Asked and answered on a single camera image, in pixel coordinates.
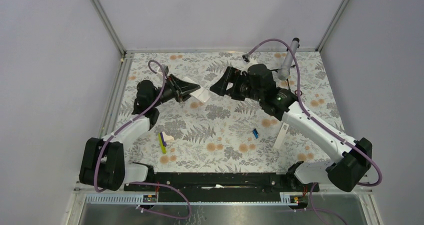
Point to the white remote control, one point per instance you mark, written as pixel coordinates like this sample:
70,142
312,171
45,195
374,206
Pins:
202,94

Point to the grey microphone on stand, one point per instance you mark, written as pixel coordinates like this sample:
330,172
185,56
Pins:
283,72

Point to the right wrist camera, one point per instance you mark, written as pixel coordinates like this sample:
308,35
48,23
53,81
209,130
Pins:
248,61

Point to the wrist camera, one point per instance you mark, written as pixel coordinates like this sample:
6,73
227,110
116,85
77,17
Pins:
248,61
162,72

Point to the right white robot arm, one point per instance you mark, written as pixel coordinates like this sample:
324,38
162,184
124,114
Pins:
349,159

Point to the blue battery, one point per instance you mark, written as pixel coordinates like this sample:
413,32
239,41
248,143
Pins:
255,133

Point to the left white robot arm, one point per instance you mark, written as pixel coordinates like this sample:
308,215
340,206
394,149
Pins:
103,164

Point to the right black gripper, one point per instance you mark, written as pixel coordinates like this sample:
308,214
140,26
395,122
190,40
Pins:
220,87

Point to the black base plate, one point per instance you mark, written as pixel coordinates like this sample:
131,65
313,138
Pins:
222,187

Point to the purple green block stack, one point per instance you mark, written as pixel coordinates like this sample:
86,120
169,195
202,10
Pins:
164,139

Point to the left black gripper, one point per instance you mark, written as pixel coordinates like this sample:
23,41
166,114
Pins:
179,87

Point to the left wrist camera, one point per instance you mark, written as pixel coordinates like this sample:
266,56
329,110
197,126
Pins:
162,72

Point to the white rectangular stick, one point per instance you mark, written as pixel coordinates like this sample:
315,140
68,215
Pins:
279,142

